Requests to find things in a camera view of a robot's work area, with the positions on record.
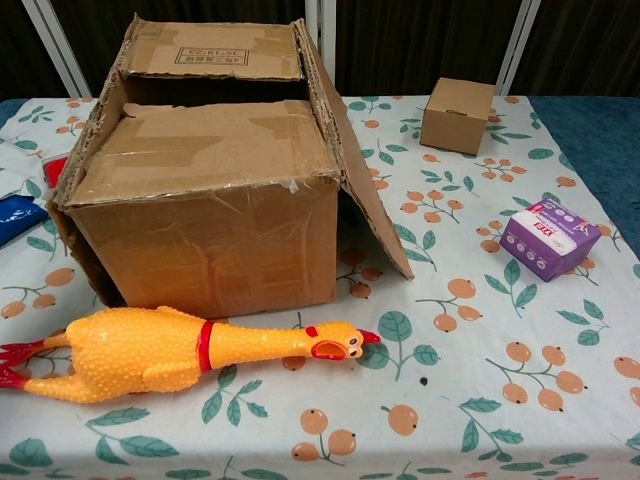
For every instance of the red square flat box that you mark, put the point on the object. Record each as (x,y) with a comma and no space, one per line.
(55,170)

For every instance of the small closed cardboard box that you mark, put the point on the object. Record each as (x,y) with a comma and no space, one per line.
(452,125)

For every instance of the purple and white carton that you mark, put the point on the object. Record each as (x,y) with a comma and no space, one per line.
(545,250)

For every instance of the white upright frame post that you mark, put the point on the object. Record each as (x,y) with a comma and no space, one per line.
(325,50)

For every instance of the black pleated curtain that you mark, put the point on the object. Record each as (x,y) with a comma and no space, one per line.
(415,40)

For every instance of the floral print tablecloth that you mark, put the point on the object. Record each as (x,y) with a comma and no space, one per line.
(450,350)

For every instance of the yellow rubber chicken toy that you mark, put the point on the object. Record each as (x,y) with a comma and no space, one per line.
(130,355)

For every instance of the blue pouch with white print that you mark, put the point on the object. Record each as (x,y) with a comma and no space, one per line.
(17,220)

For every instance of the white slanted frame post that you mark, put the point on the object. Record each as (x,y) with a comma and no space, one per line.
(62,55)
(517,50)

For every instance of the large brown cardboard box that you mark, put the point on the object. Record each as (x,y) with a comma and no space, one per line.
(210,245)

